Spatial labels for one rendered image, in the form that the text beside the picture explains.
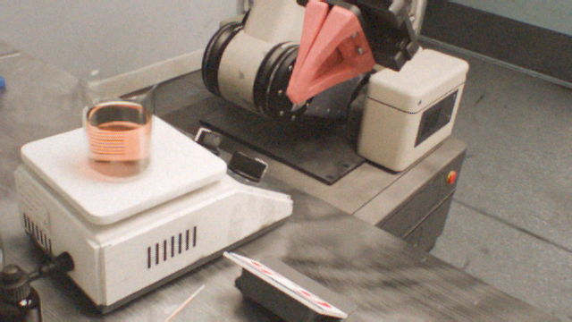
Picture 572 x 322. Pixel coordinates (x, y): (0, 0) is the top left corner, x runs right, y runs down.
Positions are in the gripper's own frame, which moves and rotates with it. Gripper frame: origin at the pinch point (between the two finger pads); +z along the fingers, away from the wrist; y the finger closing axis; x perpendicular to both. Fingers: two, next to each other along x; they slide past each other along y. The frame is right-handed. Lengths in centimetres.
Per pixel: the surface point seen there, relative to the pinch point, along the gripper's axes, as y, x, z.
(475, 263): -23, 138, -29
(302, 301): 10.4, 2.1, 13.2
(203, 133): -8.7, 3.6, 6.3
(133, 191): -1.7, -5.5, 14.3
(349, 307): 10.7, 8.4, 11.2
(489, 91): -86, 214, -122
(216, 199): -0.1, 0.4, 10.8
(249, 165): -3.2, 4.9, 6.3
